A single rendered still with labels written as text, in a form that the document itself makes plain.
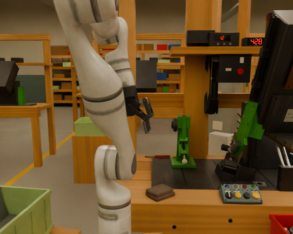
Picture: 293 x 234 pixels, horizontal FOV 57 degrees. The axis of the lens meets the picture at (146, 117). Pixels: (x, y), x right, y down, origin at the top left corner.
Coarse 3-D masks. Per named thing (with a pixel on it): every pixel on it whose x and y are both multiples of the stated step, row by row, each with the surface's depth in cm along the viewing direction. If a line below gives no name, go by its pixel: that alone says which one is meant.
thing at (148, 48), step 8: (144, 48) 799; (152, 48) 798; (160, 48) 795; (168, 48) 826; (144, 56) 838; (160, 80) 807; (168, 80) 806; (176, 80) 806; (160, 88) 818; (168, 88) 817
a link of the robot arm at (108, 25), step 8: (96, 0) 45; (104, 0) 45; (112, 0) 46; (96, 8) 46; (104, 8) 46; (112, 8) 47; (96, 16) 47; (104, 16) 47; (112, 16) 49; (96, 24) 62; (104, 24) 60; (112, 24) 58; (96, 32) 67; (104, 32) 65; (112, 32) 67
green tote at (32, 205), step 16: (0, 192) 108; (16, 192) 106; (32, 192) 105; (48, 192) 103; (16, 208) 108; (32, 208) 92; (48, 208) 104; (16, 224) 84; (32, 224) 93; (48, 224) 104
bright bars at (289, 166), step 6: (276, 144) 123; (282, 150) 122; (282, 162) 117; (288, 162) 117; (282, 168) 115; (288, 168) 115; (282, 174) 115; (288, 174) 115; (282, 180) 116; (288, 180) 116; (282, 186) 116; (288, 186) 116
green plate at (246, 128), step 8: (248, 104) 129; (256, 104) 121; (248, 112) 127; (256, 112) 123; (248, 120) 124; (256, 120) 123; (240, 128) 131; (248, 128) 123; (256, 128) 124; (240, 136) 128; (248, 136) 125; (256, 136) 125
